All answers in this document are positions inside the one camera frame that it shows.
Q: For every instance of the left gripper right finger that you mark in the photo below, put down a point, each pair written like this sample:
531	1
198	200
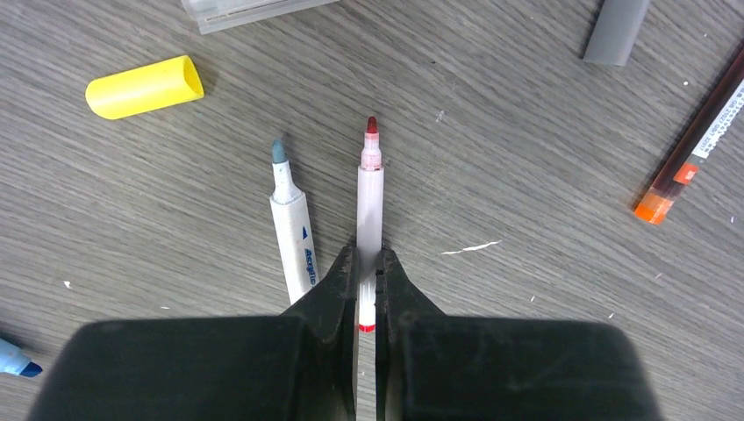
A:
432	366

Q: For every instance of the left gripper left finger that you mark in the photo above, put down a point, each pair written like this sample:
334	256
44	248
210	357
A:
297	365

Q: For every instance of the white red marker pen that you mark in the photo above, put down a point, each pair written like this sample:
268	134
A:
369	222

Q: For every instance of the yellow pen cap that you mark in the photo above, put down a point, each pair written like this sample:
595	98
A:
147	88

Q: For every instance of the orange brown gel pen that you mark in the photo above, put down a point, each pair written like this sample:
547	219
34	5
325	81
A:
704	132

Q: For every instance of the clear pen cap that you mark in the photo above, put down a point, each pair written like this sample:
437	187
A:
218	15

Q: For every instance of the grey pen cap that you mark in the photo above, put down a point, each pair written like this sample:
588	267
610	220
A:
615	32

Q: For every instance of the white acrylic marker grey tip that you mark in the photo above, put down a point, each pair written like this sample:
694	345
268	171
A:
292	223

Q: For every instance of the light blue highlighter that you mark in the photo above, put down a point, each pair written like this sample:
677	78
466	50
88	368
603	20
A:
14	362

